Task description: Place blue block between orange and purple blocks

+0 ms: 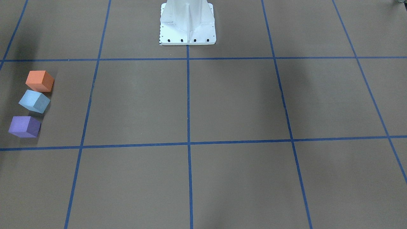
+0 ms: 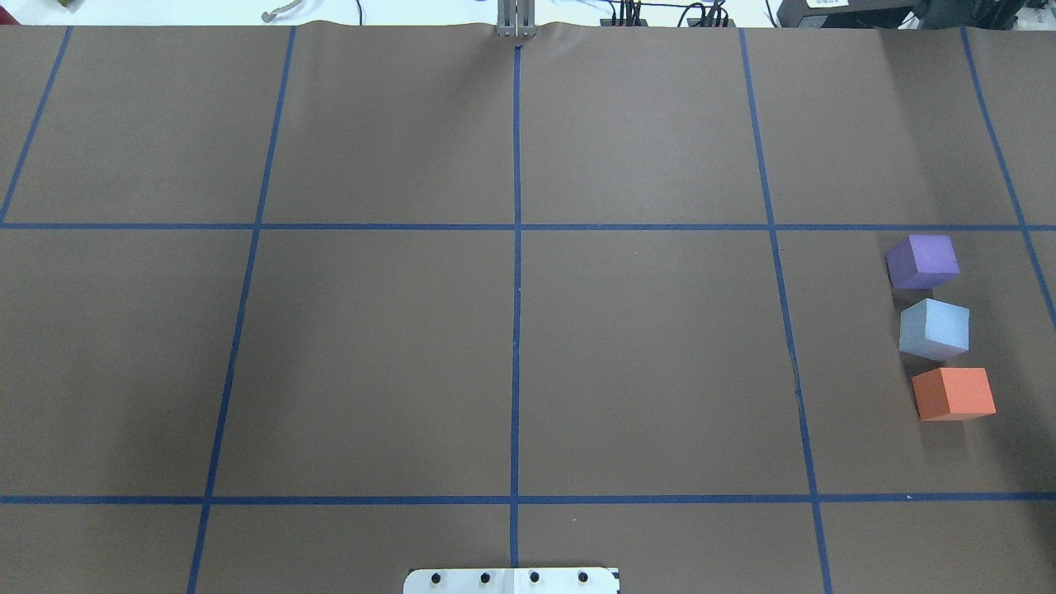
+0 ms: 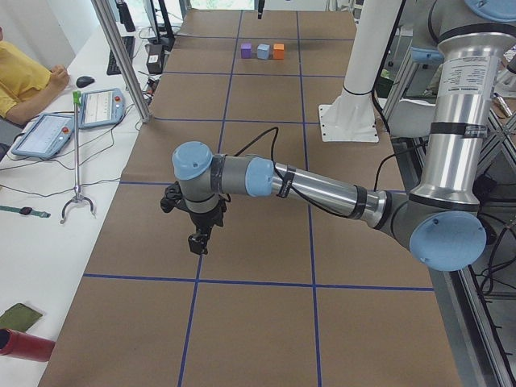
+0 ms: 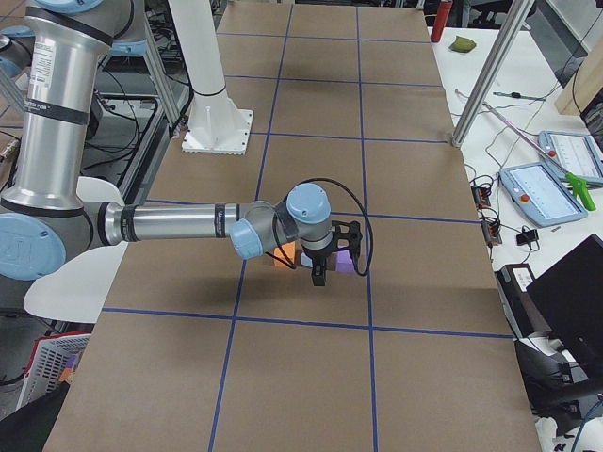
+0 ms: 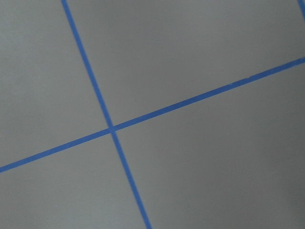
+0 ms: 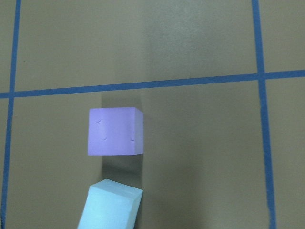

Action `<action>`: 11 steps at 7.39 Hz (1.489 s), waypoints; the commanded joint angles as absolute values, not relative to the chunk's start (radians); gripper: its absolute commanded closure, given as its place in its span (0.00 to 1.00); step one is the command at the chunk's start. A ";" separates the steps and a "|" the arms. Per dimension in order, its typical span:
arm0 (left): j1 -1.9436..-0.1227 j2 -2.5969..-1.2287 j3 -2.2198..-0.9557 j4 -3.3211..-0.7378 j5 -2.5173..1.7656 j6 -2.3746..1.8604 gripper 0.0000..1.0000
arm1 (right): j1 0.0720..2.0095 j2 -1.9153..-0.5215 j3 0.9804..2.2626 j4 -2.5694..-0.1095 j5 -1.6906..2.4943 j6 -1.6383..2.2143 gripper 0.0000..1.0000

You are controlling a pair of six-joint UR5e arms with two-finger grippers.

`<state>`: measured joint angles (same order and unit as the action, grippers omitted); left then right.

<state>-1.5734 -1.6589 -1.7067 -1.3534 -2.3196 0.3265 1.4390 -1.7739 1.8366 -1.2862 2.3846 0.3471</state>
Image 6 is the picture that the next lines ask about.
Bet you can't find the light blue foam block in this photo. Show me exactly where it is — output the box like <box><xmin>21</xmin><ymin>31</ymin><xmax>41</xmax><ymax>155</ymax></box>
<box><xmin>78</xmin><ymin>179</ymin><xmax>143</xmax><ymax>229</ymax></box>

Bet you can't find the purple foam block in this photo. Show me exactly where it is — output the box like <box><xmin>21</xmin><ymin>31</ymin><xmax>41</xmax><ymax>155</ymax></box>
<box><xmin>88</xmin><ymin>107</ymin><xmax>144</xmax><ymax>156</ymax></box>

